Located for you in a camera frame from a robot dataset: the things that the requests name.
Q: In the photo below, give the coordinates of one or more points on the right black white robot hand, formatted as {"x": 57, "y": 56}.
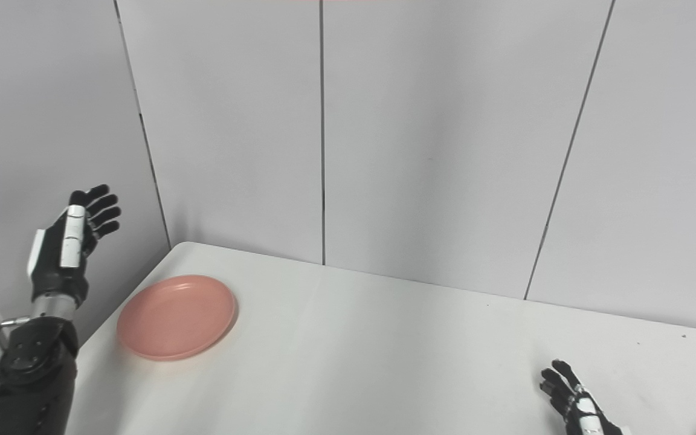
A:
{"x": 577, "y": 405}

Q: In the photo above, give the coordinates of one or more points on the pink round plate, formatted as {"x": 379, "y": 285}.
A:
{"x": 177, "y": 316}

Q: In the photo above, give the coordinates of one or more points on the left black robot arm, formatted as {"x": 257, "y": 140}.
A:
{"x": 28, "y": 374}

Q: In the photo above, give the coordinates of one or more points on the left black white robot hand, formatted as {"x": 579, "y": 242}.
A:
{"x": 64, "y": 254}

